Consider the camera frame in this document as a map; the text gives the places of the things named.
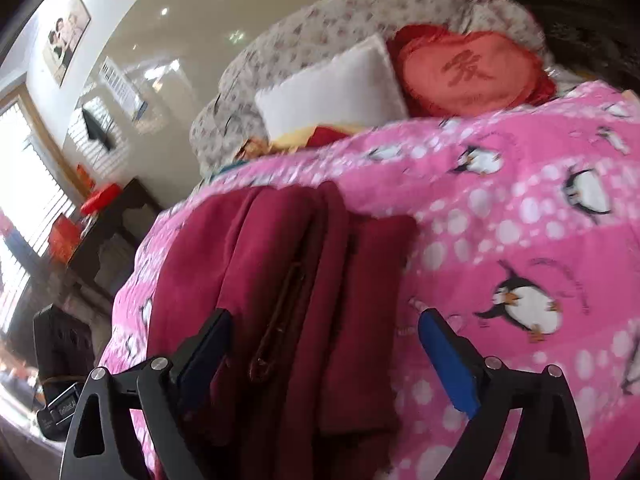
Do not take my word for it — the eye chart poster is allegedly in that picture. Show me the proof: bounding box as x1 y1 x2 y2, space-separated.
100 56 151 121

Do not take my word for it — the dark hanging cloth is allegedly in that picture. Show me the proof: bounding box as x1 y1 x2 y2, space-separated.
81 107 113 151

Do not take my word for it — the window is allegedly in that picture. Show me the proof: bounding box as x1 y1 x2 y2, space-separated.
0 85 66 341

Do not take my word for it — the teal cloth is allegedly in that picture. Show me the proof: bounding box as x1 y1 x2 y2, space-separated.
210 162 246 181

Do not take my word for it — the carved dark wooden cabinet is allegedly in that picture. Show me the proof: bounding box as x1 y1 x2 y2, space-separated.
502 0 640 91

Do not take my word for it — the pink penguin print blanket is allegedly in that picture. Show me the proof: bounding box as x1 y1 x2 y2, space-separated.
97 80 640 480

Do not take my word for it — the floral grey quilt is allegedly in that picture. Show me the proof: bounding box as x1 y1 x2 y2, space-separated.
189 0 546 176

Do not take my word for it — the tall red box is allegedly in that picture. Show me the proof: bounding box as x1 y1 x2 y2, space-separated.
48 214 83 263

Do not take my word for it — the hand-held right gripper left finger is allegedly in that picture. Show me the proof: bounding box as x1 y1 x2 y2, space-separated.
60 308 233 480

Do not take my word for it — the wall photo poster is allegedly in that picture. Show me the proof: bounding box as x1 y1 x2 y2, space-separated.
42 0 92 86

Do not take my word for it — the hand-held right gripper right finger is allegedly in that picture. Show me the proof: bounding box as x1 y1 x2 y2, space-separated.
417 308 591 480

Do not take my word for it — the yellow and red cloth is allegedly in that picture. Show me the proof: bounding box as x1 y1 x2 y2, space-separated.
237 125 361 158

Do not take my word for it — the red heart-shaped pillow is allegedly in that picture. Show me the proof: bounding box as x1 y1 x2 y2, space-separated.
387 24 557 117

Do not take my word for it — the dark red sweater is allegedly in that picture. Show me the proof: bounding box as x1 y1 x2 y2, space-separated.
147 180 418 480

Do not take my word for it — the white pillow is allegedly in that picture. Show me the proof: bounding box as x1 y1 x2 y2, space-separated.
254 34 411 141

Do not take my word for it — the flat red box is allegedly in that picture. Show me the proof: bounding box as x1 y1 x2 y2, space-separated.
80 183 122 215

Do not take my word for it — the dark wooden side table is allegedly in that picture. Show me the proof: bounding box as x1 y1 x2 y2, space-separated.
50 177 163 301

